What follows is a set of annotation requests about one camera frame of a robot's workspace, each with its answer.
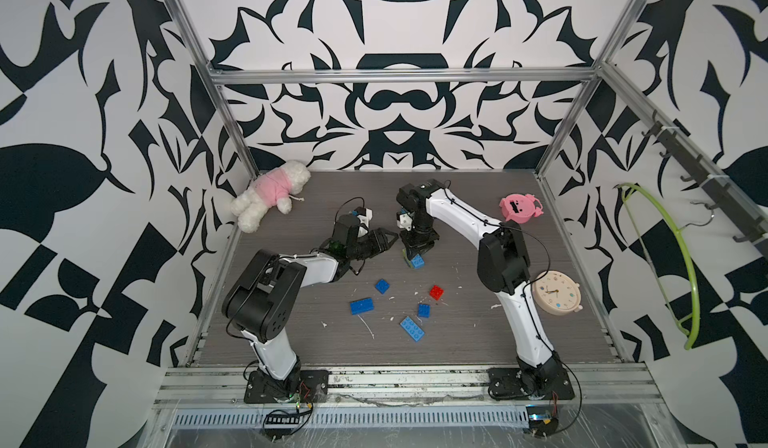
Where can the black wall hook rack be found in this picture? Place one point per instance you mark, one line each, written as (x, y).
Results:
(722, 190)

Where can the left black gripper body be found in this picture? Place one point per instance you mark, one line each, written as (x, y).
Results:
(365, 244)

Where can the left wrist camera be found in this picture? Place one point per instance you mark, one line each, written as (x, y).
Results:
(364, 215)

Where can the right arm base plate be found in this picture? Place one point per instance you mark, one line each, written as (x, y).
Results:
(546, 382)

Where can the small dark blue lego brick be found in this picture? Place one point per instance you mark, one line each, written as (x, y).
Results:
(382, 286)

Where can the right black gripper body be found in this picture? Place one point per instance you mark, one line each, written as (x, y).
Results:
(420, 233)

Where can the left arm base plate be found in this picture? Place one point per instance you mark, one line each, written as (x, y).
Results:
(304, 386)

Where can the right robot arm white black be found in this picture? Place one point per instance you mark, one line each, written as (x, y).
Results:
(502, 263)

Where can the red lego brick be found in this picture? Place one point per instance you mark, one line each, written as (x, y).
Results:
(436, 293)

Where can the beige round clock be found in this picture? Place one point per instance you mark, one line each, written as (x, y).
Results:
(557, 294)

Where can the white plush toy pink shirt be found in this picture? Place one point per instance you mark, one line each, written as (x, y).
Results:
(277, 188)

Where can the dark blue long lego brick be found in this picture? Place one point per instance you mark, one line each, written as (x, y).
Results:
(361, 306)

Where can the small blue lego brick lower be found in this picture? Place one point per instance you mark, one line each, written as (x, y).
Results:
(423, 310)

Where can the pink pig alarm clock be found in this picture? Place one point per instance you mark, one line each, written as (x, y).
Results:
(520, 208)

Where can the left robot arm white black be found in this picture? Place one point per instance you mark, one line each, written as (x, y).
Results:
(261, 301)

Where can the light blue long lego brick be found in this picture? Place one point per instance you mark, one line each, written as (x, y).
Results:
(412, 329)

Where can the white vented cable duct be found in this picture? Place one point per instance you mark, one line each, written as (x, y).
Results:
(327, 417)

